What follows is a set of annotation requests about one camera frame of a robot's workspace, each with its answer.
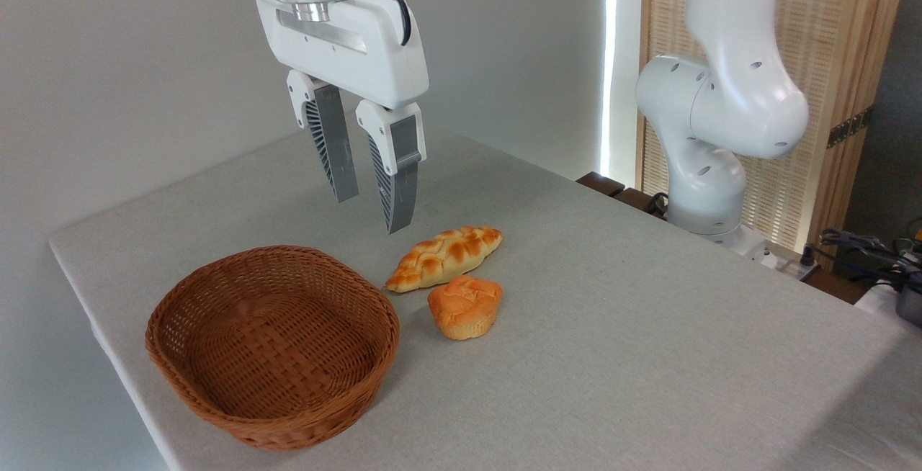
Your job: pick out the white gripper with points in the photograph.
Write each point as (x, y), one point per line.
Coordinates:
(360, 53)

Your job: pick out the round orange bread bun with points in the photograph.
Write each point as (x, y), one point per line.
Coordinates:
(464, 309)

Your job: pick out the long braided bread loaf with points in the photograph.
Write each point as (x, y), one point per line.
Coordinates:
(443, 255)

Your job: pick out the brown wicker basket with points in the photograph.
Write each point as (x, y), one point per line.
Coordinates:
(274, 363)

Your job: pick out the grey tablecloth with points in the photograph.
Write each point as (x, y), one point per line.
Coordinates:
(612, 356)

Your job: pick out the white power strip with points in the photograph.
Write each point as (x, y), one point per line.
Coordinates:
(796, 267)

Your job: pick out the black metal screen hinge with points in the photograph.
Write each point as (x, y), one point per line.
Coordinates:
(848, 127)

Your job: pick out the light wooden folding screen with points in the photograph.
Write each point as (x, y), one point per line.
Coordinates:
(835, 39)

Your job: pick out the grey device housing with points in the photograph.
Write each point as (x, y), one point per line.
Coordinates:
(911, 305)

